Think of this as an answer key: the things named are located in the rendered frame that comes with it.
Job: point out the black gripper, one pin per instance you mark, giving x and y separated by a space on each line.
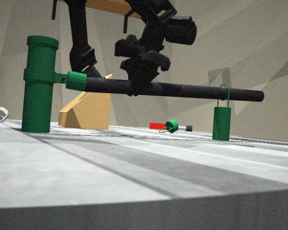
143 70

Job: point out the black horizontal rail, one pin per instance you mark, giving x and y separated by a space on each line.
104 85

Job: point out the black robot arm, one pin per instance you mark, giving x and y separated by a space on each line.
175 29

